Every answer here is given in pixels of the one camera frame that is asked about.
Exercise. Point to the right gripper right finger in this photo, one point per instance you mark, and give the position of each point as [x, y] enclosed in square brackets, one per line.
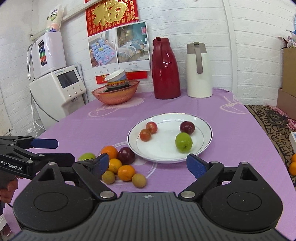
[206, 175]

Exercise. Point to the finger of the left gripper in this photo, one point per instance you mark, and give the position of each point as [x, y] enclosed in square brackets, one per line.
[27, 142]
[41, 159]

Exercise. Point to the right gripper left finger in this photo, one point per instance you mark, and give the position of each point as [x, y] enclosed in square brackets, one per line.
[89, 173]

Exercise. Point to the green apple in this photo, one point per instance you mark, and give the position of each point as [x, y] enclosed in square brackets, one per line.
[87, 156]
[183, 142]

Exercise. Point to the brown kiwi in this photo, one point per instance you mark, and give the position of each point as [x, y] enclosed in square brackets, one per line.
[108, 177]
[139, 180]

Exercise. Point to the person's left hand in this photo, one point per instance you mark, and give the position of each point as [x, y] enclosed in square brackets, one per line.
[7, 193]

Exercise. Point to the yellow-orange small citrus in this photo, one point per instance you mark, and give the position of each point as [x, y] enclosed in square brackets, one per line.
[114, 165]

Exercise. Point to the back large orange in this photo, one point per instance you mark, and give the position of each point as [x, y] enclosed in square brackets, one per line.
[111, 151]

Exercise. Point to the small orange citrus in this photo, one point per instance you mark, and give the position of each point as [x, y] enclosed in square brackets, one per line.
[126, 172]

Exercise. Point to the dark plum near plate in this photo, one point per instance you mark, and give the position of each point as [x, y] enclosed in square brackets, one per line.
[126, 156]

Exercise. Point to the white ceramic plate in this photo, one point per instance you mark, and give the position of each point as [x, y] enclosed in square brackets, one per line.
[161, 148]

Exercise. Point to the white water dispenser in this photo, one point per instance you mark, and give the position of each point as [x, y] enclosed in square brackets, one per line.
[58, 94]

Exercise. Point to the orange glass bowl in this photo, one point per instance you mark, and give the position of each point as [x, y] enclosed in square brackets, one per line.
[118, 96]

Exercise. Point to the patterned brown cloth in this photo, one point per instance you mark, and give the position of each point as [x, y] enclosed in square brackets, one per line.
[278, 126]

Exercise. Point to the stacked patterned bowls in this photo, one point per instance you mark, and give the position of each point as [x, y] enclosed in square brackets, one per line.
[116, 80]

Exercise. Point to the white thermos jug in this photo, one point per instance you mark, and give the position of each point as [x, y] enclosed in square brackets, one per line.
[198, 71]

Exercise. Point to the flat cardboard box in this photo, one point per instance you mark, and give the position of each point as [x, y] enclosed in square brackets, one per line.
[286, 103]

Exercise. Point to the red thermos jug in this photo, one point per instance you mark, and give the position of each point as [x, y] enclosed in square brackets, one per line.
[165, 74]

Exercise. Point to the bedding calendar poster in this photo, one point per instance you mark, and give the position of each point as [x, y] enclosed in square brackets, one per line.
[125, 47]

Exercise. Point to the large cardboard box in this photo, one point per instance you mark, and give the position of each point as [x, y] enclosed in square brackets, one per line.
[289, 71]

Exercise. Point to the white wall-mounted purifier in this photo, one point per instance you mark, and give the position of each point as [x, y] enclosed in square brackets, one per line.
[48, 54]

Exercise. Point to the red fu wall poster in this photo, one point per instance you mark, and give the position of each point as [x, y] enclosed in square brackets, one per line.
[109, 14]

